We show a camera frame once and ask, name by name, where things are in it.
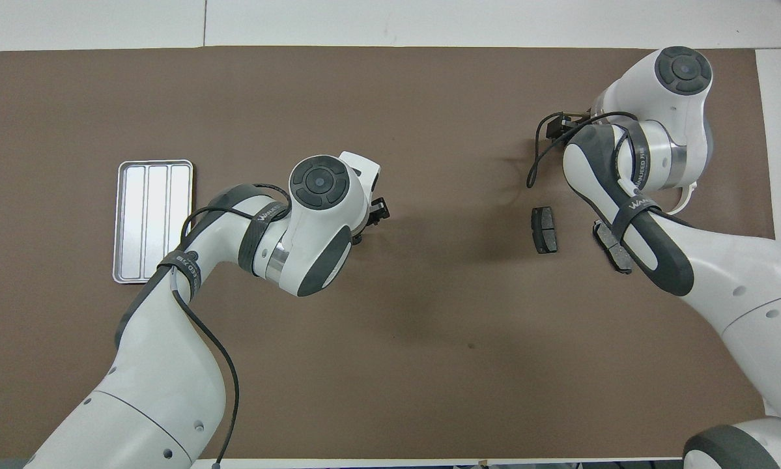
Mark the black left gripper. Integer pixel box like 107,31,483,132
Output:
351,197,391,245

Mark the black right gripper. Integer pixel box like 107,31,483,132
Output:
547,112,589,141

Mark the silver metal compartment tray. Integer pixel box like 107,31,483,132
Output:
112,160,194,285

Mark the short dark grey brake pad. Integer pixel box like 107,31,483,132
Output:
532,206,558,255

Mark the long dark grey brake pad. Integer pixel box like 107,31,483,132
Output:
592,220,633,275

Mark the brown table mat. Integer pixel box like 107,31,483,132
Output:
0,46,781,460

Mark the white semicircular plastic bracket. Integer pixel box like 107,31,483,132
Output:
667,182,698,216

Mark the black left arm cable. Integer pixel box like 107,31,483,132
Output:
180,184,240,467

